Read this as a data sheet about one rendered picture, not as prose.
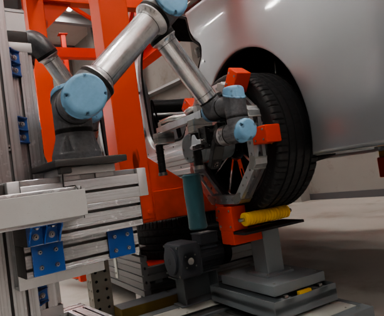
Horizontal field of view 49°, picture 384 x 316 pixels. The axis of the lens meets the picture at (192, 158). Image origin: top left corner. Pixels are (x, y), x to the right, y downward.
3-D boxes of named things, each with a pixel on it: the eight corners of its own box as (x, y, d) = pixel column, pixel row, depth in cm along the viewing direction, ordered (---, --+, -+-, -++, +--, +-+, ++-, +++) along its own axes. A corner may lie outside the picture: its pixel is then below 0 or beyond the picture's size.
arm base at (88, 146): (63, 160, 121) (58, 125, 121) (46, 165, 133) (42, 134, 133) (110, 156, 130) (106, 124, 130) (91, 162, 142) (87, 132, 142)
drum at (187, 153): (238, 158, 191) (234, 127, 192) (198, 162, 180) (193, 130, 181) (221, 161, 203) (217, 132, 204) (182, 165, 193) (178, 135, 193)
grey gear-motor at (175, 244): (253, 291, 224) (244, 225, 226) (184, 313, 204) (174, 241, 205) (234, 286, 240) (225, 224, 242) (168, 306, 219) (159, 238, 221)
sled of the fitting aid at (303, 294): (338, 301, 190) (335, 279, 190) (277, 325, 172) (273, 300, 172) (266, 284, 233) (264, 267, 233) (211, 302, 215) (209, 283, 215)
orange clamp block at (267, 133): (267, 143, 174) (282, 140, 167) (252, 145, 170) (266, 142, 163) (265, 126, 175) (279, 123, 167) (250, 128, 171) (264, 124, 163)
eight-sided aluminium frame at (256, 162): (274, 201, 172) (255, 71, 175) (261, 204, 169) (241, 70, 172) (205, 204, 220) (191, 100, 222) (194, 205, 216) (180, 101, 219)
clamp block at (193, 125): (213, 130, 171) (211, 116, 171) (194, 131, 167) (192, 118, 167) (207, 131, 175) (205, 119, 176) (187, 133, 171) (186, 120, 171)
